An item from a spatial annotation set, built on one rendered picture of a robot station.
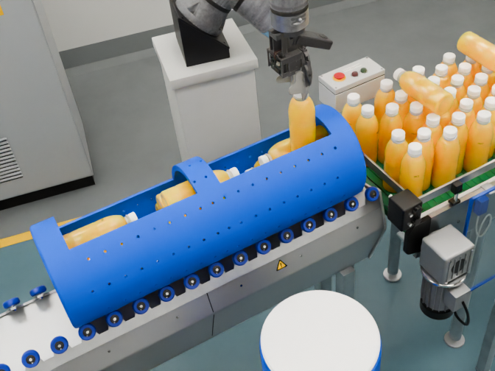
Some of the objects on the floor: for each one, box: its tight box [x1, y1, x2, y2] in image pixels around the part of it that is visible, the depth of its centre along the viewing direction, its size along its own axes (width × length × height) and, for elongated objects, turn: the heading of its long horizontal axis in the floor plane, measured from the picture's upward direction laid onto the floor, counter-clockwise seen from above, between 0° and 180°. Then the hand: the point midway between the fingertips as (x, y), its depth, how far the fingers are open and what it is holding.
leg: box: [336, 266, 355, 300], centre depth 239 cm, size 6×6×63 cm
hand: (300, 90), depth 170 cm, fingers closed on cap, 4 cm apart
